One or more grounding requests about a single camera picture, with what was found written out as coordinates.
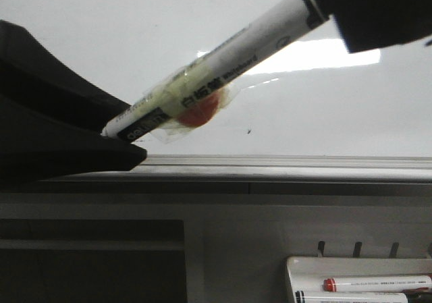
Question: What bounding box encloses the red capped whiteboard marker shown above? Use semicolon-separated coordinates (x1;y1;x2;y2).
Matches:
323;274;431;292

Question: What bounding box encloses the black whiteboard marker with tape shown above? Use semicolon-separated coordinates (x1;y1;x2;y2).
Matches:
101;0;329;143

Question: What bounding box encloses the dark wall hook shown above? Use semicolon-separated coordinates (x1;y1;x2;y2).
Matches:
352;242;362;258
317;240;325;257

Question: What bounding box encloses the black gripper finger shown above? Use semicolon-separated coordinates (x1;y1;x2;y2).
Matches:
1;21;147;188
326;0;431;53

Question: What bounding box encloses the black capped whiteboard marker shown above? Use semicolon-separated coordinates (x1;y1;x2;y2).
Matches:
295;291;408;303

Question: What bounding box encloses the dark wall hook middle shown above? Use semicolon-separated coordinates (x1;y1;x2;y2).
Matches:
352;242;362;258

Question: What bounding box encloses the dark wall hook left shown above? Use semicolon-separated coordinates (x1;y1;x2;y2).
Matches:
317;240;325;257

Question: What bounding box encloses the white whiteboard with aluminium frame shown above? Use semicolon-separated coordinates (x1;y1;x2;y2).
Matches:
1;0;431;171

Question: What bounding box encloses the white marker tray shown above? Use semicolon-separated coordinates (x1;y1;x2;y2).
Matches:
286;256;431;302

